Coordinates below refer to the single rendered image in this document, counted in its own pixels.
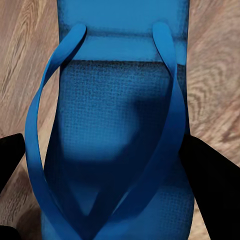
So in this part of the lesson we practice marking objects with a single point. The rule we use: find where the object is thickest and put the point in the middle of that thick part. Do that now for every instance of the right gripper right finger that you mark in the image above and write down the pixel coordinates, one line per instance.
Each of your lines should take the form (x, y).
(215, 182)

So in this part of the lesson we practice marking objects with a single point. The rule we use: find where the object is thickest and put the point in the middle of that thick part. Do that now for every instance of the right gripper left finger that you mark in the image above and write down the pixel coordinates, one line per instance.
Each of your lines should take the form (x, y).
(12, 149)

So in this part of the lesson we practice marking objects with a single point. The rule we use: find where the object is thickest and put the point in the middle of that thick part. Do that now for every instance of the sandal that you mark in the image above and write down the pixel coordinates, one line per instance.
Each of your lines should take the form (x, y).
(112, 169)

